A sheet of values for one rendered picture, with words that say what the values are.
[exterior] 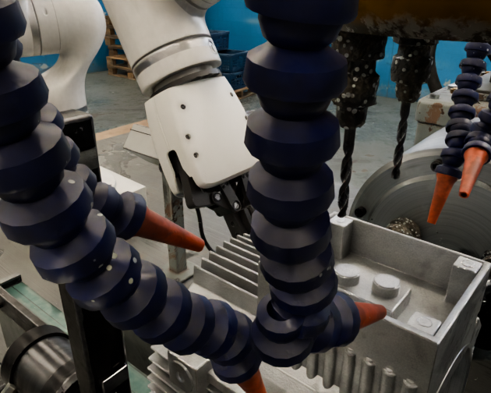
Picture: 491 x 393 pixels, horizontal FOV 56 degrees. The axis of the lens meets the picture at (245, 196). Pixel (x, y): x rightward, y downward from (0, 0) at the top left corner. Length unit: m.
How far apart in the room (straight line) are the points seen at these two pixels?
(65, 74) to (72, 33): 0.08
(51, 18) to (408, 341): 0.86
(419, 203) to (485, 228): 0.07
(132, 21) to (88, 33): 0.55
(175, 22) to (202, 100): 0.07
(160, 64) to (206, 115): 0.06
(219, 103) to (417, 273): 0.24
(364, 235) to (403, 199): 0.17
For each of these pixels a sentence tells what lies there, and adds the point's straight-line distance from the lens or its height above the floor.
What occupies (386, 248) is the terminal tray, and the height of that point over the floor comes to 1.13.
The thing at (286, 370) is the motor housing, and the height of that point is 1.07.
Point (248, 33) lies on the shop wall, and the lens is 7.49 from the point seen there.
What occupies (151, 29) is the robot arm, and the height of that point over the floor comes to 1.28.
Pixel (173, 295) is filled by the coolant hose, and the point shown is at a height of 1.22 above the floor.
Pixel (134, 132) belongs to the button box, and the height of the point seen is 1.07.
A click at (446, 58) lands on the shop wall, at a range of 6.02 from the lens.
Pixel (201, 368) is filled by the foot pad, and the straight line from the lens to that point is 0.34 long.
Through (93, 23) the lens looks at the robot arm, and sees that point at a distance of 1.01.
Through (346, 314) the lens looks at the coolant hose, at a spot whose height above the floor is 1.20.
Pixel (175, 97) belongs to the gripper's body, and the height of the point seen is 1.22.
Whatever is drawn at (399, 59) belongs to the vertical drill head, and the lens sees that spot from 0.31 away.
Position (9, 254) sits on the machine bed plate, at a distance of 1.09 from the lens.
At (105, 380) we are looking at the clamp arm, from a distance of 0.34.
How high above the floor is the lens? 1.31
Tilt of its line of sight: 25 degrees down
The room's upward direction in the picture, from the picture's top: straight up
